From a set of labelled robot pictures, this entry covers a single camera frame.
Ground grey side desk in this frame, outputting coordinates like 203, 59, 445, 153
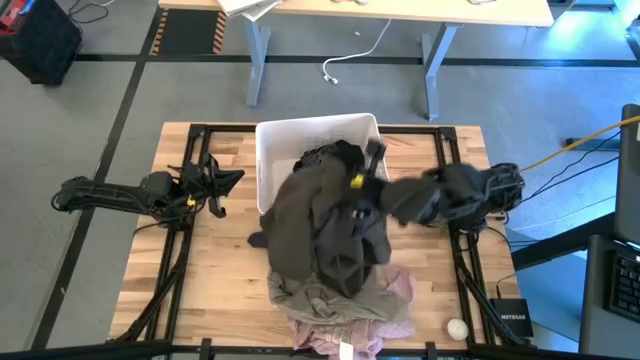
578, 233, 640, 357

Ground dark olive grey garment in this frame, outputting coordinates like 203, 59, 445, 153
260, 158, 354, 282

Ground black power strip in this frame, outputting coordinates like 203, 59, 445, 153
564, 135, 621, 153

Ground black Netgear network switch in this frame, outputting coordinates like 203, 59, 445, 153
488, 297, 535, 339

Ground wooden desk grey legs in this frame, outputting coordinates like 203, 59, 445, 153
157, 0, 555, 122

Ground black garment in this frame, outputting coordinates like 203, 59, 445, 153
292, 139, 394, 300

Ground black cable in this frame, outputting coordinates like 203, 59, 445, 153
524, 130, 622, 202

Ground dark grey monitor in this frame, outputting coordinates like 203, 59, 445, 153
613, 103, 640, 246

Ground white plastic laundry basket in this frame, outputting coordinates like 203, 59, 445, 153
254, 112, 391, 215

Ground black mat striped edges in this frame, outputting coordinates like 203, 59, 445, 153
148, 6, 229, 56

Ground small dark purple garment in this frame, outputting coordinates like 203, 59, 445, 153
247, 230, 271, 250

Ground white egg-shaped object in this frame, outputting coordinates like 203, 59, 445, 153
446, 317, 470, 342

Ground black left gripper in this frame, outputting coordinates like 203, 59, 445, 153
172, 161, 246, 220

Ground red tool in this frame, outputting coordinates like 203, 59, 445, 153
0, 0, 27, 35

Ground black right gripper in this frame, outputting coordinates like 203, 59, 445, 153
349, 140, 389, 236

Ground black keyboard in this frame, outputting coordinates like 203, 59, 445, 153
603, 252, 640, 324

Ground yellow cable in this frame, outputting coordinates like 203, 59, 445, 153
519, 114, 640, 174

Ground khaki garment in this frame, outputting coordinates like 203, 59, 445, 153
267, 272, 410, 324

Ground white cable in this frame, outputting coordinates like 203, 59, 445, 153
322, 18, 392, 85

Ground black aluminium rig frame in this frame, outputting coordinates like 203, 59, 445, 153
0, 122, 640, 360

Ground pink woven garment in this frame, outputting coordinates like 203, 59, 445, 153
287, 264, 419, 360

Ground white papers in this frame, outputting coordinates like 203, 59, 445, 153
217, 0, 284, 23

